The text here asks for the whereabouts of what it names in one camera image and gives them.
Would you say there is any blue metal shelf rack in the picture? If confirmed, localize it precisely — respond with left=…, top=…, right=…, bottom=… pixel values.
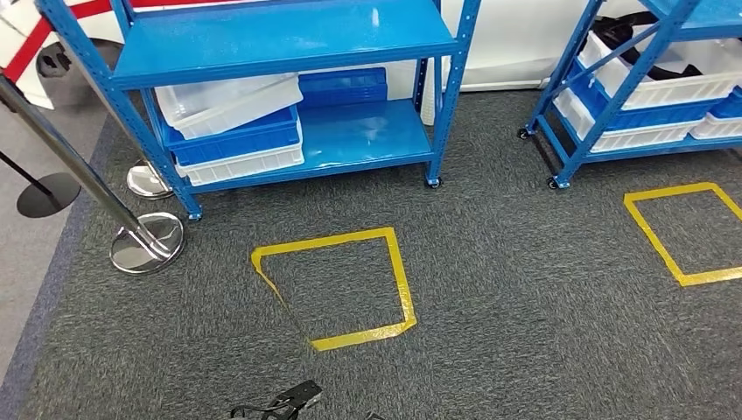
left=34, top=0, right=482, bottom=221
left=517, top=0, right=742, bottom=192

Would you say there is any black plastic part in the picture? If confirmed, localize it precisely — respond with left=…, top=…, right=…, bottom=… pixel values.
left=591, top=11, right=705, bottom=81

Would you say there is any yellow floor tape square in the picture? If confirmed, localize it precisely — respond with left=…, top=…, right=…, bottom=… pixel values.
left=250, top=227, right=418, bottom=353
left=623, top=182, right=742, bottom=288

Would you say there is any white plastic bin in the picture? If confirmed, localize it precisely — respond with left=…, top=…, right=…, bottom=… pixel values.
left=552, top=87, right=704, bottom=154
left=175, top=124, right=305, bottom=188
left=689, top=113, right=742, bottom=141
left=577, top=23, right=742, bottom=111

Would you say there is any white shallow plastic tray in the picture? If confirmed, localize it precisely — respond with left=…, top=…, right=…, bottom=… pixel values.
left=155, top=73, right=304, bottom=140

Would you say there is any red barrier belt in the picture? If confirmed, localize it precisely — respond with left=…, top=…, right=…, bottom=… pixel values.
left=3, top=17, right=54, bottom=83

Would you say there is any chrome stanchion post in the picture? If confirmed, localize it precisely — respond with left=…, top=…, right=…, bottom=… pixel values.
left=58, top=40, right=175, bottom=201
left=0, top=75, right=186, bottom=276

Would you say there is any black stanchion post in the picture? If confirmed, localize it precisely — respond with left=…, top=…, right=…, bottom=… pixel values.
left=0, top=150, right=82, bottom=220

